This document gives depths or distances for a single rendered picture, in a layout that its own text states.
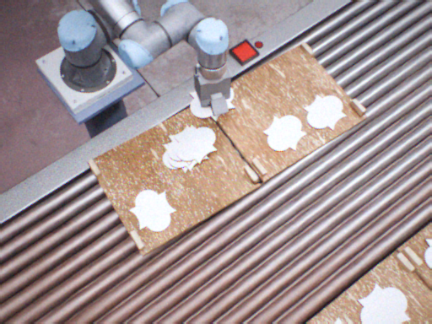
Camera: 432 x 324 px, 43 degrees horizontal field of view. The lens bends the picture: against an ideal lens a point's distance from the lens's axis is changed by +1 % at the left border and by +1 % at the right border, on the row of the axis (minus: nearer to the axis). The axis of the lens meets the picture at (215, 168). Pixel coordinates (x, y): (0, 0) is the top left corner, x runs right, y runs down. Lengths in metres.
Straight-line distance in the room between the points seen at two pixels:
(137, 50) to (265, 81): 0.64
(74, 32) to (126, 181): 0.47
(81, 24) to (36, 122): 1.28
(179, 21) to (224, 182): 0.54
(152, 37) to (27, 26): 2.06
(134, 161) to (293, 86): 0.58
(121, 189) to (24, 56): 1.68
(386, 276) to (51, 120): 1.92
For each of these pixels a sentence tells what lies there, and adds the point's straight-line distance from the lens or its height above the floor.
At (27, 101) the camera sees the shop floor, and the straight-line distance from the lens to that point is 3.03.
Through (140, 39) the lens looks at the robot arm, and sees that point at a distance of 1.31.
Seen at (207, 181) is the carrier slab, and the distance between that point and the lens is 1.64.
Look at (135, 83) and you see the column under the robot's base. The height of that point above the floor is 0.87.
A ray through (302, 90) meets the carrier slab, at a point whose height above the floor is 0.94.
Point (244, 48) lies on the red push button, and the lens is 1.91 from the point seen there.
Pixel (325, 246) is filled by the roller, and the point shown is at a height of 0.92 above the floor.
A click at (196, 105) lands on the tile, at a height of 1.13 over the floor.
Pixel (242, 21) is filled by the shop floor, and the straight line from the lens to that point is 3.20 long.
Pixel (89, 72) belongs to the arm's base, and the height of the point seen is 0.97.
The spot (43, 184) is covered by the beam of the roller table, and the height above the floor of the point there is 0.92.
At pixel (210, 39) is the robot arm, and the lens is 1.28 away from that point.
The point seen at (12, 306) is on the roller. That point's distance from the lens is 1.64.
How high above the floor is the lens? 2.44
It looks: 65 degrees down
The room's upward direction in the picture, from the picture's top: 1 degrees clockwise
